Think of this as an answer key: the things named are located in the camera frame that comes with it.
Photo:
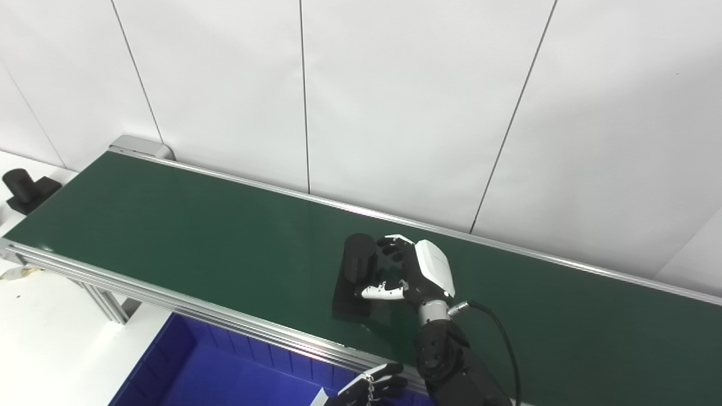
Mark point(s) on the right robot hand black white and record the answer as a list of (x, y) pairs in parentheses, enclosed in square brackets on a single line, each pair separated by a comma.
[(431, 270)]

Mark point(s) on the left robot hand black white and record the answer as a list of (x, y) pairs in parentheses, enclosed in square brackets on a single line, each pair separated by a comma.
[(366, 392)]

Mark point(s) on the black cylinder-on-block part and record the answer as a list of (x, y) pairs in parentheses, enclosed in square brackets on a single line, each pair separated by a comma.
[(358, 262), (28, 189)]

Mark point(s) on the blue plastic bin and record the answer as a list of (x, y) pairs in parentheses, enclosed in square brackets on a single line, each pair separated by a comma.
[(225, 378)]

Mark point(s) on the green conveyor belt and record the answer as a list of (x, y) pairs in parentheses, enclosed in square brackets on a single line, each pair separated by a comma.
[(225, 237), (169, 301)]

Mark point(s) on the aluminium conveyor support leg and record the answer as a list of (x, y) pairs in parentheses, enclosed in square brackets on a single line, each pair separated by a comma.
[(107, 301)]

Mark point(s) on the grey conveyor end cover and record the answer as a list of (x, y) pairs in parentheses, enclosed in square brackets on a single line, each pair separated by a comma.
[(141, 146)]

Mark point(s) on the crumpled clear tape piece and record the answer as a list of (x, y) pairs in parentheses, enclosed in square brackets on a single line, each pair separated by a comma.
[(17, 273)]

